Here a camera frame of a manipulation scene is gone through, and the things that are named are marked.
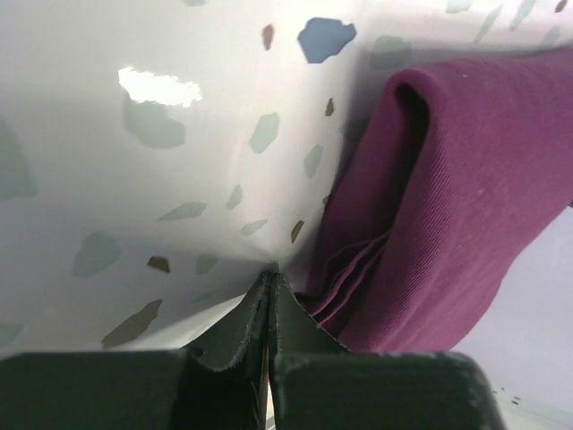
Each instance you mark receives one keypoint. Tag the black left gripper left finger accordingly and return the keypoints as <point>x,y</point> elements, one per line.
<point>217,381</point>

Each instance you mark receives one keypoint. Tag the purple cloth mat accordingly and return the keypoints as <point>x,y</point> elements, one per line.
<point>463,164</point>

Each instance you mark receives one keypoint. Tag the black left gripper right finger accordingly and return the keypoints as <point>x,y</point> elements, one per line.
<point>316,383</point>

